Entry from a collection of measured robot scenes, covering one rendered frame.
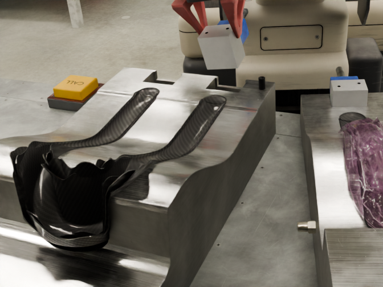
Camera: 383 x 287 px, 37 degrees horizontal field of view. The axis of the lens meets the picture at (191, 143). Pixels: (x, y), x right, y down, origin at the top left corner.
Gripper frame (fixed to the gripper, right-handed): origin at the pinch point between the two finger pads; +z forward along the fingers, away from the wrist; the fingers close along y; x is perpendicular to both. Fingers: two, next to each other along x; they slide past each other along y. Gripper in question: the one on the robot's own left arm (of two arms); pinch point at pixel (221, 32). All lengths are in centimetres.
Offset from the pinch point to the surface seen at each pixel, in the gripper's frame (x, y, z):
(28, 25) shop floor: 207, -249, 94
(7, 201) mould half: -36.6, -12.7, 0.0
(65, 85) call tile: 0.3, -33.6, 8.7
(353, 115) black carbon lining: -0.7, 17.4, 14.5
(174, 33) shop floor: 213, -142, 110
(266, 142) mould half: -5.6, 5.3, 16.0
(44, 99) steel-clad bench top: 0.0, -40.1, 11.5
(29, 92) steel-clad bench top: 1.8, -44.9, 11.1
